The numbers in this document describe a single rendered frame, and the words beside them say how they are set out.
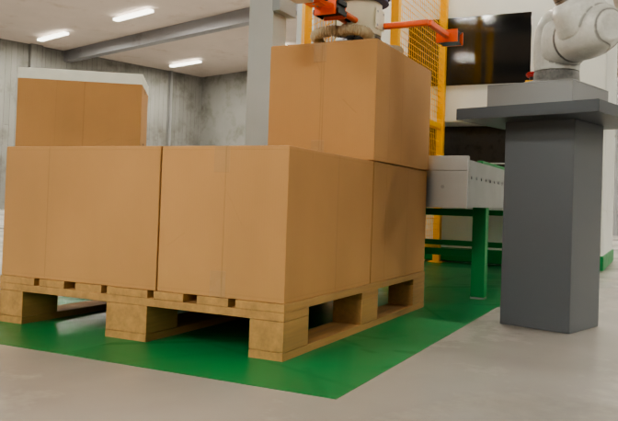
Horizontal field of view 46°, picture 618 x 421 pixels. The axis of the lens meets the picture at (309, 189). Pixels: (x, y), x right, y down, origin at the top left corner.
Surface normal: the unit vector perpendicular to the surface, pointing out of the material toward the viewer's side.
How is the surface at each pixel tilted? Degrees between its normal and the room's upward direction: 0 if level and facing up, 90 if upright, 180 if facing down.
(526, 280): 90
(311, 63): 90
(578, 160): 90
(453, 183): 90
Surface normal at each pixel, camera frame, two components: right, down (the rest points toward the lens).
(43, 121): 0.14, -0.01
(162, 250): -0.44, -0.04
